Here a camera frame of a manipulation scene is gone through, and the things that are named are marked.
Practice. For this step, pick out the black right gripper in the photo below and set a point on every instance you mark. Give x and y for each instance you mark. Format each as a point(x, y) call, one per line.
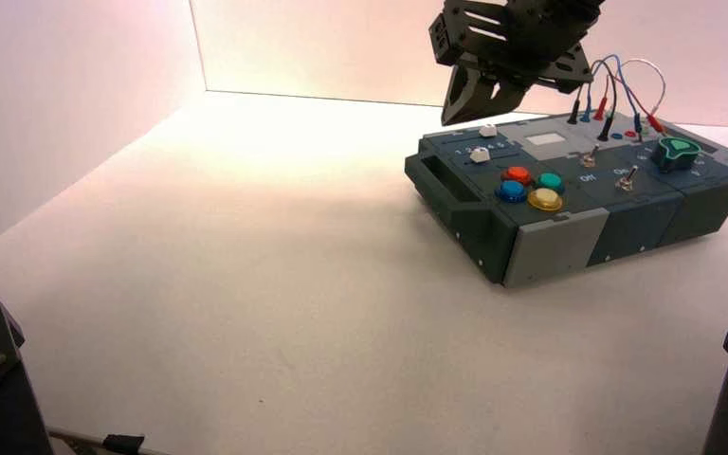
point(527, 38)

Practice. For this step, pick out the plain white slider knob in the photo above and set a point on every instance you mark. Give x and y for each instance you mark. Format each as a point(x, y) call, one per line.
point(479, 155)

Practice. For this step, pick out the white slider knob blue triangle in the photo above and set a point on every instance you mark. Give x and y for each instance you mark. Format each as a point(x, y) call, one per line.
point(487, 130)

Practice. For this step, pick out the white rectangular display window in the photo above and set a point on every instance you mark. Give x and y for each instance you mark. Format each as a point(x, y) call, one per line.
point(545, 139)

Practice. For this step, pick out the orange round push button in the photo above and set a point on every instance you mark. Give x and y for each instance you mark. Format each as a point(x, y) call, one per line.
point(516, 174)

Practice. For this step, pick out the blue round push button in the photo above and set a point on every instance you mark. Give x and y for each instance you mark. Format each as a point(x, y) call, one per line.
point(511, 190)

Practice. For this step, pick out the green round push button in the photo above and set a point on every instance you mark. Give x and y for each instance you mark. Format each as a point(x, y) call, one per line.
point(550, 181)

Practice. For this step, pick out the yellow round push button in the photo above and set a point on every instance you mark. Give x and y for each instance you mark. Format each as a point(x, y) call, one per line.
point(545, 199)

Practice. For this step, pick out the dark teal grey control box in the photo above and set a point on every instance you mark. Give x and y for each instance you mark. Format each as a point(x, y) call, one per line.
point(552, 245)

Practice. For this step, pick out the green rotary knob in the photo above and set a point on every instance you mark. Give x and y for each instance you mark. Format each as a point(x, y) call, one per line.
point(675, 154)

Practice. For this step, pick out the black clip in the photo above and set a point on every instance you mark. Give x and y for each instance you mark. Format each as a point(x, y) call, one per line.
point(122, 444)

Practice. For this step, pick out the grey rod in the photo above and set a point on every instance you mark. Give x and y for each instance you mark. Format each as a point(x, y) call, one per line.
point(75, 436)

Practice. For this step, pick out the silver metal toggle switch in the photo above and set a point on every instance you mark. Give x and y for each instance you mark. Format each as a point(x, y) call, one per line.
point(588, 160)
point(624, 183)

